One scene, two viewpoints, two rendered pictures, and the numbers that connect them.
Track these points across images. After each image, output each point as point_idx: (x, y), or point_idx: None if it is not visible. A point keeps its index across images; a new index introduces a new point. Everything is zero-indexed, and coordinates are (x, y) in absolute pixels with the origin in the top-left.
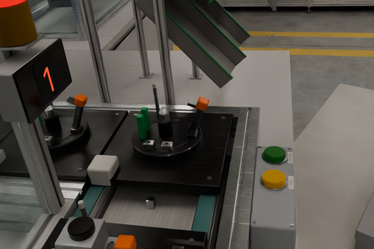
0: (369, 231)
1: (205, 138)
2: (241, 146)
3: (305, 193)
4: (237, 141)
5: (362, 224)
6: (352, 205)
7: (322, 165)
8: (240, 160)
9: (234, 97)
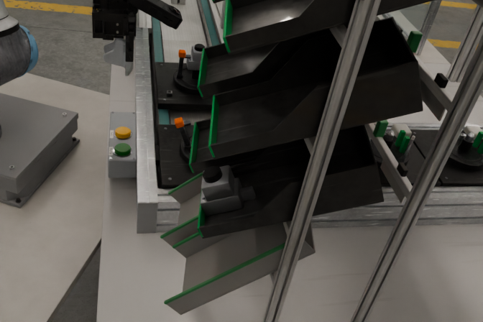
0: (70, 112)
1: (179, 157)
2: (148, 158)
3: (97, 185)
4: (152, 162)
5: (73, 115)
6: (63, 180)
7: (77, 213)
8: (147, 147)
9: (178, 313)
